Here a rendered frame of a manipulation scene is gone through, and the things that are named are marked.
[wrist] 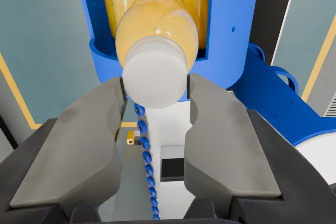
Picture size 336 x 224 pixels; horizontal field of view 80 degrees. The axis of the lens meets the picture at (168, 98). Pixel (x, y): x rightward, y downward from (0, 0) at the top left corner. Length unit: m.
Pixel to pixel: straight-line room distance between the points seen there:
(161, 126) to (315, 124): 0.50
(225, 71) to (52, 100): 1.83
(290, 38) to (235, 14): 1.52
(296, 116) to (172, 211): 0.75
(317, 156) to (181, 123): 0.45
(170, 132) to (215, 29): 0.54
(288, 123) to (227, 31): 0.59
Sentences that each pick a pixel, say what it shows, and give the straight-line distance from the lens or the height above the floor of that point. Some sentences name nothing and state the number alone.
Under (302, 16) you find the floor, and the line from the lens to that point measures 1.78.
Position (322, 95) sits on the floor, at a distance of 2.23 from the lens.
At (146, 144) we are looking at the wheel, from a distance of 0.72.
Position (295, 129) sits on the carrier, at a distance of 0.80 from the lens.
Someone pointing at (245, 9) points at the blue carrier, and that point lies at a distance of 0.31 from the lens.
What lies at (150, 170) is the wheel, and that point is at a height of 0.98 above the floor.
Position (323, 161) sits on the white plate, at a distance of 0.87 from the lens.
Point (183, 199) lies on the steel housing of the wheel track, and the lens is 1.10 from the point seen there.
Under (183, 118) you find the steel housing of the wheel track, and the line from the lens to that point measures 0.71.
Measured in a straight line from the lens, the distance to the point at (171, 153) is 0.77.
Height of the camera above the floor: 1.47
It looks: 57 degrees down
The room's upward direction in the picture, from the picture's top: 179 degrees clockwise
